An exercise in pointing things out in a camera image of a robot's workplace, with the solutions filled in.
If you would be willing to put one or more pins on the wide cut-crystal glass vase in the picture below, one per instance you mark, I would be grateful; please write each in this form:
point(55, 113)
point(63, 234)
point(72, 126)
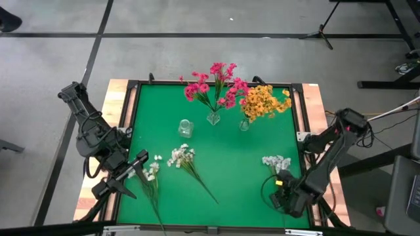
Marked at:
point(185, 128)

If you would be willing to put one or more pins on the small ribbed glass vase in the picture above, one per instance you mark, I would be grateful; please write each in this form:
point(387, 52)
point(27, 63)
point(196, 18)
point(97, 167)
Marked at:
point(213, 118)

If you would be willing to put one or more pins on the black desk frame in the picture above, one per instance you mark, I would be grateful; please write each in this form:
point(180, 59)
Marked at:
point(384, 84)

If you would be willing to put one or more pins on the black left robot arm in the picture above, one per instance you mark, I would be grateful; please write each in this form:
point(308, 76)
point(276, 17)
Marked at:
point(95, 137)

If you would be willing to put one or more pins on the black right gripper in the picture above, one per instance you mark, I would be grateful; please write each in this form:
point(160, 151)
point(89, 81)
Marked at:
point(293, 198)

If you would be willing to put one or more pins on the white artificial flower stem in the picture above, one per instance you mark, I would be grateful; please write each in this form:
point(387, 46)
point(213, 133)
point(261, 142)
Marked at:
point(152, 165)
point(277, 161)
point(180, 154)

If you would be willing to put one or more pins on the black metal table frame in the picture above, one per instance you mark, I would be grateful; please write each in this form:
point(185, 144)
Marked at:
point(157, 82)

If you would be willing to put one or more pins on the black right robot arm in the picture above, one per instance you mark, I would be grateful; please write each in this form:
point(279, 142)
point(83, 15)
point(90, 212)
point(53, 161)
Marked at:
point(328, 160)

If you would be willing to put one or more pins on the person's shoe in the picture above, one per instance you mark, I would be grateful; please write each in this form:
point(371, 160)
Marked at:
point(407, 67)
point(10, 21)

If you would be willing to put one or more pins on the black stand leg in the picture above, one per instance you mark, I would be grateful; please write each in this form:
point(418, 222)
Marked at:
point(374, 160)

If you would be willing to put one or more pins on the gray chair leg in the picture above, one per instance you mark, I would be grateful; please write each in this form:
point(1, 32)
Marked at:
point(11, 145)

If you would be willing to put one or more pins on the small pink object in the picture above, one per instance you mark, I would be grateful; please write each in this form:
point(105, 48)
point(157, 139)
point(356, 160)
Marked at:
point(380, 211)

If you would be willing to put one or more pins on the black table clamp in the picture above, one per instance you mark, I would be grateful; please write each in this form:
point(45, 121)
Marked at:
point(259, 79)
point(150, 78)

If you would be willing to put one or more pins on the black tripod stand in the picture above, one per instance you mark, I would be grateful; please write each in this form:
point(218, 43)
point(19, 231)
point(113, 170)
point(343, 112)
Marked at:
point(320, 32)

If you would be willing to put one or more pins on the tall smooth glass vase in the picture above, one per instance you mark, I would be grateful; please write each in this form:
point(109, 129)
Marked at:
point(244, 125)

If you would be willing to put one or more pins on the green table mat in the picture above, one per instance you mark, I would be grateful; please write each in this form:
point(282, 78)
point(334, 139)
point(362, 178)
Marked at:
point(229, 180)

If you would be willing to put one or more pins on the black rig bar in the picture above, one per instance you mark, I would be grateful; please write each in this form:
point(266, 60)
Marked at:
point(49, 229)

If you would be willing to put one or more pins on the yellow artificial flower stem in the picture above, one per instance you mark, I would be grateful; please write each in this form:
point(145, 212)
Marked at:
point(282, 105)
point(262, 95)
point(252, 108)

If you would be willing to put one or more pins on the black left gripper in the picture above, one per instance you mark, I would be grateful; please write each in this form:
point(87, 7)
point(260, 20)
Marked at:
point(118, 170)

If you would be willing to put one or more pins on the white metal bracket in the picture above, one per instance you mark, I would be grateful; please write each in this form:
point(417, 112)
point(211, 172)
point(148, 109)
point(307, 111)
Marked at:
point(121, 228)
point(305, 232)
point(303, 136)
point(125, 131)

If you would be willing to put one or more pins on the red artificial flower stem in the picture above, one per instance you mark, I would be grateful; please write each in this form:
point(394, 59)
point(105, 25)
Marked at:
point(234, 93)
point(193, 90)
point(219, 69)

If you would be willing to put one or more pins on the white rod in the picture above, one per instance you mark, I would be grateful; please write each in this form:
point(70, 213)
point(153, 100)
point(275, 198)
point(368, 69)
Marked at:
point(393, 109)

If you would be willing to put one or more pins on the gray equipment cart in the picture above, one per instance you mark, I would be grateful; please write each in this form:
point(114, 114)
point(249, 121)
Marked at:
point(397, 196)

